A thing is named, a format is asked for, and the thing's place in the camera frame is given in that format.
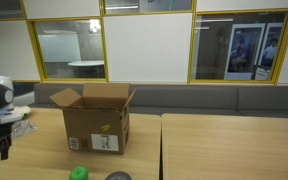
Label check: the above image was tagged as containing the green toy apple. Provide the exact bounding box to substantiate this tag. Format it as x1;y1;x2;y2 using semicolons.
68;165;90;180

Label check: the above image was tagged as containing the brown cardboard box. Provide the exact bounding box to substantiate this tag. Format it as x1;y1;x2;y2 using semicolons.
48;82;136;156

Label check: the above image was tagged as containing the clear plastic bag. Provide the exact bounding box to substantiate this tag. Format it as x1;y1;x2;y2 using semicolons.
10;119;39;140

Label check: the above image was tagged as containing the white and yellow soft object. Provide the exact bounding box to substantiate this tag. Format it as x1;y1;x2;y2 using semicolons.
12;105;32;120

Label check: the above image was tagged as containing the yellow framed glass window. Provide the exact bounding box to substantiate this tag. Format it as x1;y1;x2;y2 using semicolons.
187;7;288;84
98;0;197;17
26;16;110;84

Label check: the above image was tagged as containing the grey upholstered bench sofa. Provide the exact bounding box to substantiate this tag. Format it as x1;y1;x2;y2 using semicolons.
33;82;288;119

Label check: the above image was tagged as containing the poster with seated person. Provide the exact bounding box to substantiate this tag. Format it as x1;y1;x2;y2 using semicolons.
224;22;267;81

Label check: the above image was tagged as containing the poster with person in blue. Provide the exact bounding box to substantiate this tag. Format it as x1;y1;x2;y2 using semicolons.
255;21;284;80

